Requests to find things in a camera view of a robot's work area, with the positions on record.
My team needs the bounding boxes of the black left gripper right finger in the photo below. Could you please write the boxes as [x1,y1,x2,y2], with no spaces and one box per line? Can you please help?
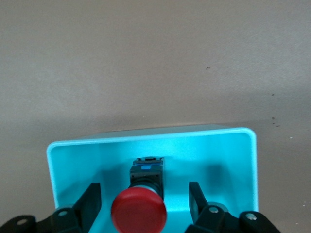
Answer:
[186,181,283,233]

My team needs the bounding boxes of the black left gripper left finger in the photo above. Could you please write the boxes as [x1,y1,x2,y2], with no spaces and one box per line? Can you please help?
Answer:
[0,182,102,233]

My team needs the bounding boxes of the red mushroom push button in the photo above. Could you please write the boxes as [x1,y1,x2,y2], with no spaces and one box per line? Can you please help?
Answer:
[111,156,168,233]

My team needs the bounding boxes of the cyan plastic bin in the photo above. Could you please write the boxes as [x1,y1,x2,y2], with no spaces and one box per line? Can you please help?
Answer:
[46,127,259,233]

